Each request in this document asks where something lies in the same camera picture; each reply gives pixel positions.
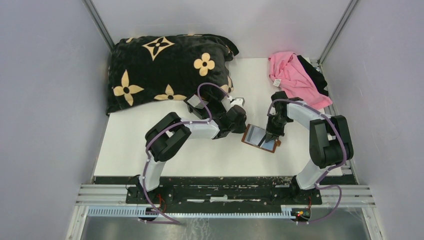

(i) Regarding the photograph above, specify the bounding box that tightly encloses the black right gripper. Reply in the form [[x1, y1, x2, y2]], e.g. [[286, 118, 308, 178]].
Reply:
[[265, 113, 291, 143]]

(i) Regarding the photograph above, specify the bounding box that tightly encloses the brown leather card holder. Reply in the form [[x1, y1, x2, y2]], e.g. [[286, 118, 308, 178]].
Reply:
[[241, 124, 281, 153]]

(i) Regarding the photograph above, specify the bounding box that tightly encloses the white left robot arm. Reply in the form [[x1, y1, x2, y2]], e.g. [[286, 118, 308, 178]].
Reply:
[[138, 105, 247, 204]]

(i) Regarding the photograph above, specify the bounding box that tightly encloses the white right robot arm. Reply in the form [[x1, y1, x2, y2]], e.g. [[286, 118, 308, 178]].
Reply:
[[264, 91, 354, 204]]

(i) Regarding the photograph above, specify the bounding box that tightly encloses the white card stack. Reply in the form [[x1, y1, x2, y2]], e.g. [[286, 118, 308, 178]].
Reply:
[[186, 94, 204, 109]]

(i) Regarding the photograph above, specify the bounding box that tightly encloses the pink cloth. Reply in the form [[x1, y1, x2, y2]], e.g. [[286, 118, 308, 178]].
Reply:
[[268, 51, 333, 110]]

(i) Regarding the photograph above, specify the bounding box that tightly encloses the black cloth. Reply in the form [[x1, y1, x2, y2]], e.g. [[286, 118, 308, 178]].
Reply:
[[297, 55, 329, 97]]

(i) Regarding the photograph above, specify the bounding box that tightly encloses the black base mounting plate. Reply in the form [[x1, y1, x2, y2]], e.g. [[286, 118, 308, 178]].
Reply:
[[94, 175, 357, 215]]

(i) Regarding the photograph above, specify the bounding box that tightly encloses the black floral plush pillow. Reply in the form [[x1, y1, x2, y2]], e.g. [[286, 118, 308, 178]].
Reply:
[[106, 34, 240, 114]]

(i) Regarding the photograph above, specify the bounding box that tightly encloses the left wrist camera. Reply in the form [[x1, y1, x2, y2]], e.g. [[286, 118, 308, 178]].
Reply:
[[229, 96, 246, 108]]

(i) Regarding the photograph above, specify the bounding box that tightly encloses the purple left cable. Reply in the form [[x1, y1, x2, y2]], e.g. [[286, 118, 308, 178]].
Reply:
[[142, 82, 233, 226]]

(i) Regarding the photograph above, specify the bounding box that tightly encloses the white slotted cable duct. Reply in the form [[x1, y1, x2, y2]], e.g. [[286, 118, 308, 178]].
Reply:
[[87, 206, 295, 220]]

